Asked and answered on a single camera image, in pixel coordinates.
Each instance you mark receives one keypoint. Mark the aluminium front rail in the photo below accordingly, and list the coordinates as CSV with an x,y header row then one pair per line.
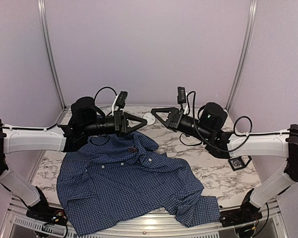
x,y
152,225

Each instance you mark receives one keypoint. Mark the orange rimmed round brooch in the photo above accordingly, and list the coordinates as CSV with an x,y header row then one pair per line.
x,y
150,118

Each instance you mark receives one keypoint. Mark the brown round brooch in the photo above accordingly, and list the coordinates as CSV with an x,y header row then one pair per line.
x,y
132,150

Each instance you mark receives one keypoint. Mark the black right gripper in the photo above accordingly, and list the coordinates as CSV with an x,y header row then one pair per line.
x,y
178,115

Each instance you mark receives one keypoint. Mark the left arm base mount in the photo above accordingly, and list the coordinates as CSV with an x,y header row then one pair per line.
x,y
44,212

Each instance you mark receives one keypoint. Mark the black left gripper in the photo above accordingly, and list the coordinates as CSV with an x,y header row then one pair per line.
x,y
118,123

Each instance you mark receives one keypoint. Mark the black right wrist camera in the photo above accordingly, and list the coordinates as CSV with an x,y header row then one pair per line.
x,y
181,97

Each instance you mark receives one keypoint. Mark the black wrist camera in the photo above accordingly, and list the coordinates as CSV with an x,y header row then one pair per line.
x,y
181,97
121,99

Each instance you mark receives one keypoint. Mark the black frame stand near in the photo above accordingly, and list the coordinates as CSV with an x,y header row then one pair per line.
x,y
243,164

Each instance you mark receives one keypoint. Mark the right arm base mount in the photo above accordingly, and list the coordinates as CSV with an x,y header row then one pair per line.
x,y
244,214

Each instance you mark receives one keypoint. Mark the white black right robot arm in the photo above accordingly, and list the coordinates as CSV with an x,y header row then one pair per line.
x,y
229,145

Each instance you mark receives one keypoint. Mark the white blue round brooch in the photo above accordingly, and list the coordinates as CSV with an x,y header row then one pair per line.
x,y
237,162

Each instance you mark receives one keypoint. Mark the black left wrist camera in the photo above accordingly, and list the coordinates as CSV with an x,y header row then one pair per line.
x,y
121,99

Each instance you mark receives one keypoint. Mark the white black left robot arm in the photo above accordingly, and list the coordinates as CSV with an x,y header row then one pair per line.
x,y
87,120

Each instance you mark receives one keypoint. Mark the blue checked shirt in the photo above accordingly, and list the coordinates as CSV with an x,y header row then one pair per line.
x,y
103,183

